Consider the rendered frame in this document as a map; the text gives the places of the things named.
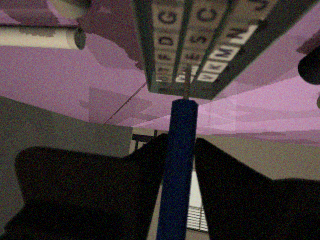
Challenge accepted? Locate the keyboard with keys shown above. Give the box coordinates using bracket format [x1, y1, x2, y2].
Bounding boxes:
[129, 0, 320, 101]

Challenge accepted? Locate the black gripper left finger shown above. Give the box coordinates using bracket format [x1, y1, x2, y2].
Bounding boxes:
[15, 133, 168, 240]

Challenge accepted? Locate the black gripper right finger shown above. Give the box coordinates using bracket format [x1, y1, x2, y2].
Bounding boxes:
[194, 138, 320, 240]

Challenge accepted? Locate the blue stylus with pale tip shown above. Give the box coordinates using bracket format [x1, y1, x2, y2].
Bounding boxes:
[156, 68, 199, 240]

